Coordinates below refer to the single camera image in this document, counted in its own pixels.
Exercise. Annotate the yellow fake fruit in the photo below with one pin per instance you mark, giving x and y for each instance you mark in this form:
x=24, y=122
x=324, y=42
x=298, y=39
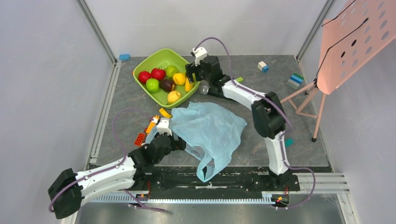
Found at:
x=173, y=97

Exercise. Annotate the red fake tomato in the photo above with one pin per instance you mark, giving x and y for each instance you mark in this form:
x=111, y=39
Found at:
x=158, y=74

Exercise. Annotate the green fake apple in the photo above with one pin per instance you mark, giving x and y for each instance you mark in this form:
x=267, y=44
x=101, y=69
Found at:
x=152, y=85

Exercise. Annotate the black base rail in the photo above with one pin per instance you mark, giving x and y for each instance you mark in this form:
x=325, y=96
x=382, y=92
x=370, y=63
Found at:
x=171, y=182

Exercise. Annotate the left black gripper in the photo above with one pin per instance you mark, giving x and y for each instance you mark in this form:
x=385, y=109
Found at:
x=180, y=144

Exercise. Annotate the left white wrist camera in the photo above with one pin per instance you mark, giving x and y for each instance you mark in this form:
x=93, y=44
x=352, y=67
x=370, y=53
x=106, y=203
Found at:
x=163, y=127

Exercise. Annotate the pink music stand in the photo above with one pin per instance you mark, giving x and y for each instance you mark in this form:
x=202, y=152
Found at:
x=349, y=40

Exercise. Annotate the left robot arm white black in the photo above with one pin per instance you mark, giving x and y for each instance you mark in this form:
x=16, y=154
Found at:
x=71, y=190

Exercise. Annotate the yellow green fake mango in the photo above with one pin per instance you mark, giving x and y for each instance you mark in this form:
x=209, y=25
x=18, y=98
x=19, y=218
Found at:
x=171, y=70

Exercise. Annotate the yellow curved toy block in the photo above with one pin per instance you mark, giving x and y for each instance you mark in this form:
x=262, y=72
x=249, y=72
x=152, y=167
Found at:
x=164, y=113

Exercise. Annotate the green plastic basin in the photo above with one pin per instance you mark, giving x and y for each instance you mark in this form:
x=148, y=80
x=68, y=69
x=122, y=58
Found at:
x=162, y=59

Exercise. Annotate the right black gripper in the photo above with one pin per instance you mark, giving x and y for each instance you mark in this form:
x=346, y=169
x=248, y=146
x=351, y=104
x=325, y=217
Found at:
x=191, y=72

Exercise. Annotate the orange toy car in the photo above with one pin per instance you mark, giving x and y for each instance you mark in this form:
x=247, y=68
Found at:
x=153, y=122

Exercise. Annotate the light blue printed plastic bag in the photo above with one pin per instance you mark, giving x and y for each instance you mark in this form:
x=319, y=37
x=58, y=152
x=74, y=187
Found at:
x=211, y=132

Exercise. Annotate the yellow fake pear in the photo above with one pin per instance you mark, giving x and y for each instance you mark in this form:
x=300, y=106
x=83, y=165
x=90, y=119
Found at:
x=179, y=78

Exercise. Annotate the red fake apple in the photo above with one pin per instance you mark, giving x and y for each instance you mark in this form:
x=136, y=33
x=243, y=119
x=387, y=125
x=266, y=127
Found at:
x=144, y=76

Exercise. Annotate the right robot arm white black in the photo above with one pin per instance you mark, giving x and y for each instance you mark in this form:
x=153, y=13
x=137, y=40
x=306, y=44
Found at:
x=268, y=115

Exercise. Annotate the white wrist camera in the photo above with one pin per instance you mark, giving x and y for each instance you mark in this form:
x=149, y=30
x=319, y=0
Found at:
x=163, y=127
x=199, y=54

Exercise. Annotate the teal toy block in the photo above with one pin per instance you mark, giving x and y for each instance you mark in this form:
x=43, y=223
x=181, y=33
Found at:
x=288, y=142

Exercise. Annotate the grey blue green block stack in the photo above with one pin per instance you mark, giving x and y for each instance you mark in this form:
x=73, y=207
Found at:
x=295, y=81

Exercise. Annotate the red flat toy block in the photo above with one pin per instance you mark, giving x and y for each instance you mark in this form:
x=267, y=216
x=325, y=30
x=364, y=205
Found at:
x=140, y=139

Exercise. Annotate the black toy microphone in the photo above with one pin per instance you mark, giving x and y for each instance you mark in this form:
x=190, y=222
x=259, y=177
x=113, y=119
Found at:
x=204, y=89

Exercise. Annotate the dark purple fake fruit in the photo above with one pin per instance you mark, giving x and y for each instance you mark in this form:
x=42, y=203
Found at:
x=167, y=85

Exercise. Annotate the yellow fake banana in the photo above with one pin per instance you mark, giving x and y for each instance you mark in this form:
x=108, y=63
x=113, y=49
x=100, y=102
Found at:
x=188, y=86

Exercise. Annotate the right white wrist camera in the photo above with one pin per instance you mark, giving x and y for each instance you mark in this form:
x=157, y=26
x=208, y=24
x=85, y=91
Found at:
x=199, y=54

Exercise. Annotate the white blue toy block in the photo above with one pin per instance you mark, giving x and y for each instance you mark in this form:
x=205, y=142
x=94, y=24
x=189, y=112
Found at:
x=262, y=66

